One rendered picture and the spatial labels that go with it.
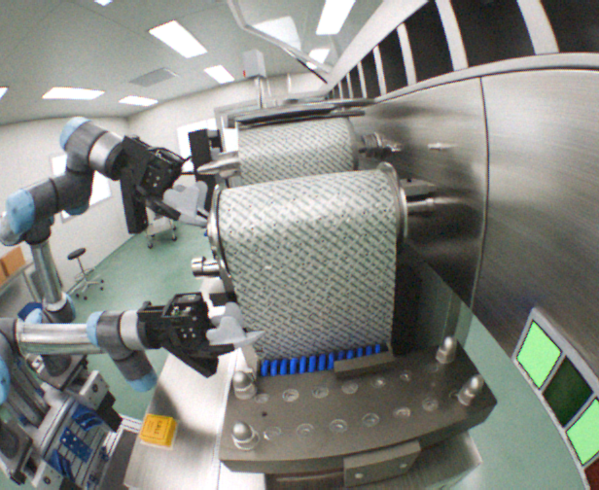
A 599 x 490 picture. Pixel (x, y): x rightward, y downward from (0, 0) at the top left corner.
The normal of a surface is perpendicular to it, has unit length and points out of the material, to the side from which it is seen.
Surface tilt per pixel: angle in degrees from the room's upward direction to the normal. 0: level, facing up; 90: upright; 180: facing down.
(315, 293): 90
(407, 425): 0
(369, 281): 90
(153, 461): 0
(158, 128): 90
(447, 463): 0
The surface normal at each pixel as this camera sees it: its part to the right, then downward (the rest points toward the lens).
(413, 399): -0.13, -0.92
